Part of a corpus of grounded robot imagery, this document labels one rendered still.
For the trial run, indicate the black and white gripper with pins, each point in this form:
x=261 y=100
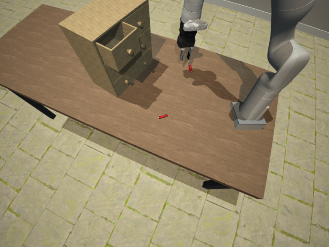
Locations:
x=189 y=25

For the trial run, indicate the small wooden chest of drawers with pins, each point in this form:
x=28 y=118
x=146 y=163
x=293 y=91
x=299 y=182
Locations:
x=88 y=24

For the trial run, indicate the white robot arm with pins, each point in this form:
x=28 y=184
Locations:
x=284 y=54

